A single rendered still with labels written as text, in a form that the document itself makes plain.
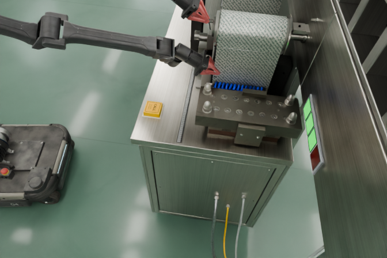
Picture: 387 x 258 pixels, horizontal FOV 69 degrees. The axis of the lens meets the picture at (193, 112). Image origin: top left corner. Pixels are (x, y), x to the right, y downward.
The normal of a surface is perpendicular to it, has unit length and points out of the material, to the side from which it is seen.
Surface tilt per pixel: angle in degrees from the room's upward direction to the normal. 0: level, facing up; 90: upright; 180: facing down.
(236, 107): 0
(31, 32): 47
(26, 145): 0
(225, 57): 90
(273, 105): 0
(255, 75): 90
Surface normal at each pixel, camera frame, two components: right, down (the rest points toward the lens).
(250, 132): -0.14, 0.76
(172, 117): 0.04, -0.64
